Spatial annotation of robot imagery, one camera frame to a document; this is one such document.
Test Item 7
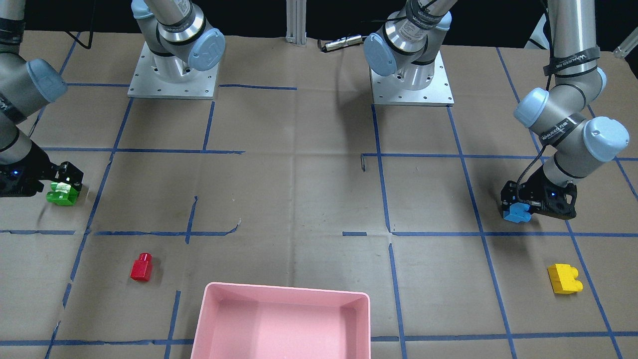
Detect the aluminium frame post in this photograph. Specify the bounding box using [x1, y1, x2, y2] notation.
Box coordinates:
[285, 0, 307, 47]

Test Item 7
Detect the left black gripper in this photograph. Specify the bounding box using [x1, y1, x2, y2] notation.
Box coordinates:
[500, 170, 577, 220]

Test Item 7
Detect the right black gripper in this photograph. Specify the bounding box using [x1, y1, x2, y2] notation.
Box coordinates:
[0, 148, 84, 197]

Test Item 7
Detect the green toy block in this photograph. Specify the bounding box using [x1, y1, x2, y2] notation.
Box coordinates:
[46, 182, 79, 206]

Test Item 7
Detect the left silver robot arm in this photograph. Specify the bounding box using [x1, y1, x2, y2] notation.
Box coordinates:
[364, 0, 630, 223]

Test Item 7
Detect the blue toy block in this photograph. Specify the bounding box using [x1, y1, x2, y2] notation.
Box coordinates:
[502, 202, 532, 223]

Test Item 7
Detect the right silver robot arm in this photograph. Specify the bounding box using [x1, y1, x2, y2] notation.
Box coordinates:
[0, 0, 226, 206]

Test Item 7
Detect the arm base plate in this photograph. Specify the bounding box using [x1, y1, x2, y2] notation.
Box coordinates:
[369, 52, 455, 106]
[127, 43, 220, 100]

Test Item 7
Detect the red toy block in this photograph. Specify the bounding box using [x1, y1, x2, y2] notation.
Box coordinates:
[130, 252, 153, 282]

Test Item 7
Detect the pink plastic box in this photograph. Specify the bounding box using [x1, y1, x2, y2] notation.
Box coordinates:
[191, 282, 372, 359]

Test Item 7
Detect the yellow toy block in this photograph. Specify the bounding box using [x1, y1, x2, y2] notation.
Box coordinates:
[547, 263, 584, 295]

